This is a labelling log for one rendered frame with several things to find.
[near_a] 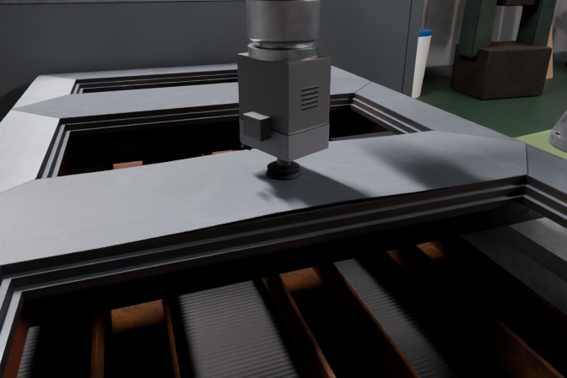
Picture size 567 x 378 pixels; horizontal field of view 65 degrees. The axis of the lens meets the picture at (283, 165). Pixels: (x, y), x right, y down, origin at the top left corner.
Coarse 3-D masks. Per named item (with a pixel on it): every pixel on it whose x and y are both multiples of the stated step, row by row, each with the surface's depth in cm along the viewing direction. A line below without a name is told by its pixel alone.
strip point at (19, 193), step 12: (12, 192) 49; (24, 192) 49; (0, 204) 46; (12, 204) 46; (0, 216) 44; (12, 216) 44; (0, 228) 42; (12, 228) 42; (0, 240) 40; (0, 252) 38
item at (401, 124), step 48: (336, 96) 91; (432, 192) 50; (480, 192) 51; (528, 192) 53; (144, 240) 40; (192, 240) 42; (240, 240) 43; (288, 240) 44; (0, 288) 36; (48, 288) 37; (0, 336) 32
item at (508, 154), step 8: (448, 136) 67; (456, 136) 67; (464, 136) 67; (472, 136) 67; (480, 136) 67; (464, 144) 63; (472, 144) 63; (480, 144) 63; (488, 144) 63; (496, 144) 63; (504, 144) 63; (480, 152) 61; (488, 152) 61; (496, 152) 61; (504, 152) 61; (512, 152) 61; (520, 152) 61; (504, 160) 58; (512, 160) 58; (520, 160) 58; (520, 168) 55
